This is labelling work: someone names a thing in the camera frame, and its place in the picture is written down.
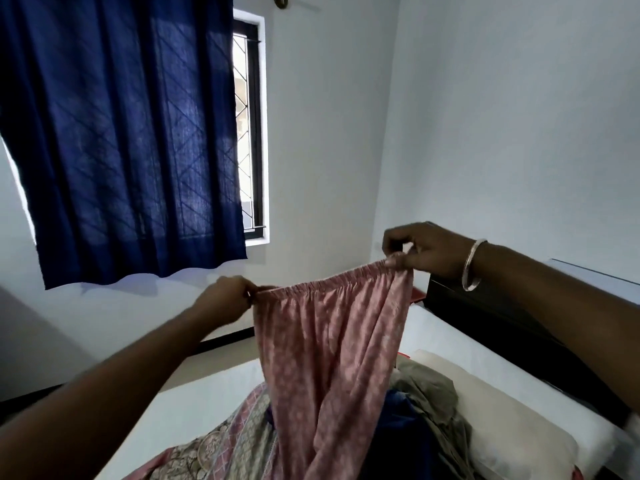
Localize person's right hand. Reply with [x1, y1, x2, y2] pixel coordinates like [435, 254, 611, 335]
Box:
[382, 222, 474, 281]

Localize person's left hand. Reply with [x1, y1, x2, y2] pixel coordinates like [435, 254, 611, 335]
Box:
[194, 276, 259, 326]

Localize pink patterned elastic-waist pants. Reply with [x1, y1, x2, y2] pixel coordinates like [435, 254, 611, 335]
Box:
[251, 260, 415, 480]

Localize person's right forearm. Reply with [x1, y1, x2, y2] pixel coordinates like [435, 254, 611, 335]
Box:
[470, 243, 640, 415]

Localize person's left forearm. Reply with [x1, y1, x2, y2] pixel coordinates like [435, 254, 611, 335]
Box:
[0, 301, 221, 480]

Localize silver bangle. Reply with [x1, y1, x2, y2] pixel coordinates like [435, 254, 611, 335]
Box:
[461, 239, 488, 292]

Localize dark wooden headboard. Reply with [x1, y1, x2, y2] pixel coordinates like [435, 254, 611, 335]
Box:
[424, 272, 632, 429]

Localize olive green garment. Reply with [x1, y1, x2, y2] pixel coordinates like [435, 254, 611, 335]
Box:
[390, 356, 476, 480]

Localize patterned pink beige cloth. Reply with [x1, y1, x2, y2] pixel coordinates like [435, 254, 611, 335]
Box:
[122, 384, 278, 480]

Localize black-framed window with grille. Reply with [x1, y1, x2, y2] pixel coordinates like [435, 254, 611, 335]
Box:
[232, 9, 272, 245]

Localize dark blue garment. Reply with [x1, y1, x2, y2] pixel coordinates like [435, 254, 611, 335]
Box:
[265, 390, 441, 480]

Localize white pillow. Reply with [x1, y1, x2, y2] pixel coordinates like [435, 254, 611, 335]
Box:
[409, 350, 580, 480]

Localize dark blue curtain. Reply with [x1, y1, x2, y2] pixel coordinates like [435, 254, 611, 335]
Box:
[0, 0, 248, 290]

